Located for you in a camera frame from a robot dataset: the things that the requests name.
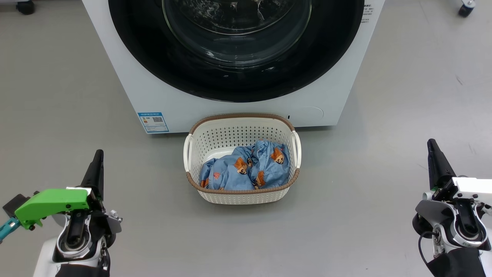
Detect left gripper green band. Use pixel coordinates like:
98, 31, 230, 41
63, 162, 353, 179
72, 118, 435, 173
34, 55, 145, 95
15, 149, 105, 230

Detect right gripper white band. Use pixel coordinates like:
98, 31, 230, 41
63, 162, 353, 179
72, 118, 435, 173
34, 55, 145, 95
427, 138, 492, 205

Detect washing machine glass door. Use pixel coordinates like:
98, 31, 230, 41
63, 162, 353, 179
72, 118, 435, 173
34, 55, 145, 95
108, 0, 365, 103

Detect blue bear-print shirt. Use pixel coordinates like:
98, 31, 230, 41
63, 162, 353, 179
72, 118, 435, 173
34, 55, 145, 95
199, 145, 257, 191

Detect blue bear-print shorts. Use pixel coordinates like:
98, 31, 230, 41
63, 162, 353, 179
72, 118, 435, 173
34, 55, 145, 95
249, 140, 291, 189

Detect white front-load washing machine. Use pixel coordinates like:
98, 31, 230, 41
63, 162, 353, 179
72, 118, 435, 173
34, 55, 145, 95
82, 0, 386, 134

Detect blue energy label sticker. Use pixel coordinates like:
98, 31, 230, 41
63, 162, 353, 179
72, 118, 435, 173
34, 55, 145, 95
138, 112, 170, 134

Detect round white filter cover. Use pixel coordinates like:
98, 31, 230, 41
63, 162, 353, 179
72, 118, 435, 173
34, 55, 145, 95
289, 107, 324, 125

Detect cream perforated laundry basket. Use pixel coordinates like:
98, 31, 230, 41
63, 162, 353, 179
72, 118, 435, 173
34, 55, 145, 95
183, 113, 302, 205

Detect dark caster wheel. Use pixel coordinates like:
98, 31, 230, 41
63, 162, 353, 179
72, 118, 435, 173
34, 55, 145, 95
16, 0, 36, 15
458, 0, 476, 17

